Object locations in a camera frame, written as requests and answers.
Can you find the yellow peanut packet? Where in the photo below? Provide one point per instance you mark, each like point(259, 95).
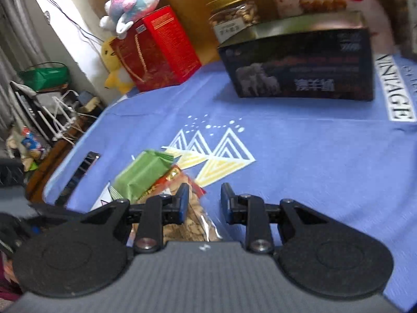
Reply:
point(195, 218)

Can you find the green bag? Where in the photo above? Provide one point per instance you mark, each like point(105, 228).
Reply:
point(44, 76)

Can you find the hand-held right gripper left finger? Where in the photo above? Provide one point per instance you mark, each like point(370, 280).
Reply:
point(182, 203)

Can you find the grey curtain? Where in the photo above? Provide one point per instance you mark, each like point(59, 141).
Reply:
point(13, 55)

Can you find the black box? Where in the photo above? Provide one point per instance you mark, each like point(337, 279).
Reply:
point(303, 65)

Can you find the jar of dark nuts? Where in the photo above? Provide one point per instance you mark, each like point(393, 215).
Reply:
point(407, 19)

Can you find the blue printed blanket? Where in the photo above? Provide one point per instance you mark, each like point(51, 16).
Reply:
point(309, 156)

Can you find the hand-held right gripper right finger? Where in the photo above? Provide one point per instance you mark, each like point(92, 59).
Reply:
point(227, 203)

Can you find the yellow duck plush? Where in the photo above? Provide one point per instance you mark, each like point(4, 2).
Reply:
point(117, 75)

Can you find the smartphone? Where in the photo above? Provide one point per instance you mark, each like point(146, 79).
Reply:
point(79, 176)

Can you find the red gift box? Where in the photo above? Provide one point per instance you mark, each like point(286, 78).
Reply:
point(156, 49)

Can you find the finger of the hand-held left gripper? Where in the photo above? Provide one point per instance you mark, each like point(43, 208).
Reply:
point(55, 210)

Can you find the wooden board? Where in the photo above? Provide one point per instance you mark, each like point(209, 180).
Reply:
point(189, 13)

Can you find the jar of light nuts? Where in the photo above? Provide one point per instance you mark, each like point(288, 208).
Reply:
point(233, 16)

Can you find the colourful snack bag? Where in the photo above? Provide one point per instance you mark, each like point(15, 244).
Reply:
point(31, 141)

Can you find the bright green snack packet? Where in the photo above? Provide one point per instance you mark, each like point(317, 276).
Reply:
point(140, 176)

